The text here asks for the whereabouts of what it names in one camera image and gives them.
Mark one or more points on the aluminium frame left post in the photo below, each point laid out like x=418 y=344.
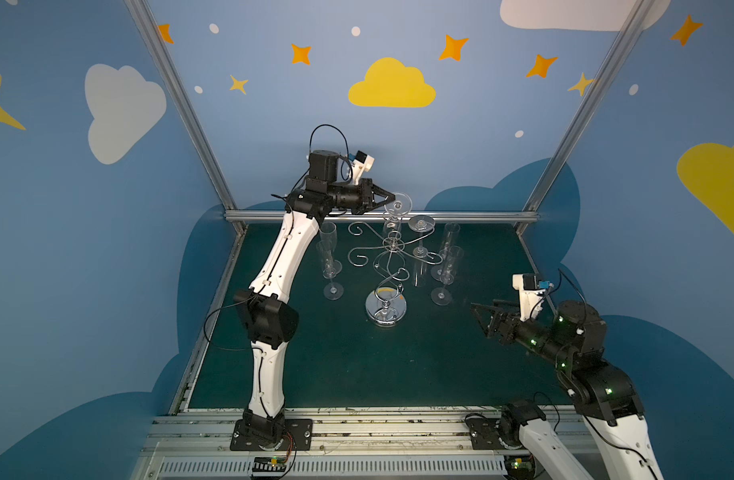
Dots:
x=144 y=20

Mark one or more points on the small circuit board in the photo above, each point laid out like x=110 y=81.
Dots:
x=519 y=468
x=273 y=466

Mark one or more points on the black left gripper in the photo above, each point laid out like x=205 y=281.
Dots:
x=367 y=196

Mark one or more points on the clear champagne flute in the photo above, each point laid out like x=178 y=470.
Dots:
x=330 y=270
x=328 y=237
x=423 y=226
x=449 y=239
x=441 y=295
x=394 y=213

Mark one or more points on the aluminium frame post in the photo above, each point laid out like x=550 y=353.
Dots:
x=144 y=20
x=623 y=44

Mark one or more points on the aluminium frame right post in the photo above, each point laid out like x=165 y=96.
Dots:
x=623 y=44

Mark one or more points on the chrome wire wine glass rack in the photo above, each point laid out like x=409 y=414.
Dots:
x=393 y=261

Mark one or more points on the aluminium frame back rail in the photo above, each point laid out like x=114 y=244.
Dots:
x=375 y=216

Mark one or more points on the small circuit board left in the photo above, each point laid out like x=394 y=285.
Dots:
x=273 y=466

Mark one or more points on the clear champagne flute front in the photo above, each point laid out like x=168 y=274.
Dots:
x=449 y=239

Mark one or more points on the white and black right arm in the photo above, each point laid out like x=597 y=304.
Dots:
x=603 y=395

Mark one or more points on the small circuit board right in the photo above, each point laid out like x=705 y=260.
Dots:
x=519 y=468

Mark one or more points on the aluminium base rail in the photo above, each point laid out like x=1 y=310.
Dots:
x=334 y=443

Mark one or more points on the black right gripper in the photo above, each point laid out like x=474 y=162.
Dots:
x=499 y=323

